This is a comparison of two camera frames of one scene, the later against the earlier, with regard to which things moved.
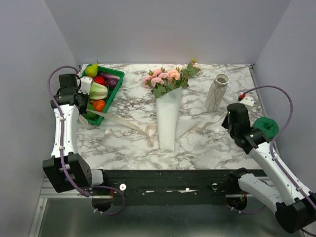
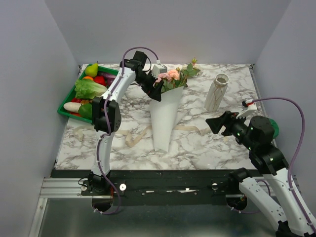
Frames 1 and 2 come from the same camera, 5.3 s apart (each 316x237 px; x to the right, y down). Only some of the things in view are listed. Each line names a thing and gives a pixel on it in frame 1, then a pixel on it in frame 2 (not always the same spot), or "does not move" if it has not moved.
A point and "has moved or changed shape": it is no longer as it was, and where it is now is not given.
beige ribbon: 148,129 to 131,132
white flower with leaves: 191,68 does not move
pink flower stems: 163,83 does not move
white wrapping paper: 170,127 has moved or changed shape
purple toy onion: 112,82 does not move
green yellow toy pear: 92,70 does not move
